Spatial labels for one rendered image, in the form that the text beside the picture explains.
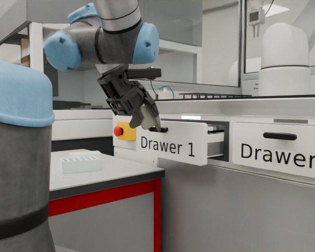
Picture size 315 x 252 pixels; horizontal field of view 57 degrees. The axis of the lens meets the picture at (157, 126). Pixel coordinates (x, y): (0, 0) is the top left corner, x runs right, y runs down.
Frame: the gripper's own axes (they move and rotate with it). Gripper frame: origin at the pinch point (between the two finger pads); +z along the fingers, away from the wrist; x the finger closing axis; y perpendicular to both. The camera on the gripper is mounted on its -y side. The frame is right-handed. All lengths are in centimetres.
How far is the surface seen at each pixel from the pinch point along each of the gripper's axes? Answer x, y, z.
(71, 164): -24.1, 19.2, 2.1
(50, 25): -80, -26, -36
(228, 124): 14.3, -12.2, 7.9
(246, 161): 21.5, -5.6, 14.3
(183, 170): -3.0, -3.2, 20.9
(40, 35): -80, -19, -35
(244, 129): 20.6, -10.2, 7.7
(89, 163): -22.5, 14.8, 5.3
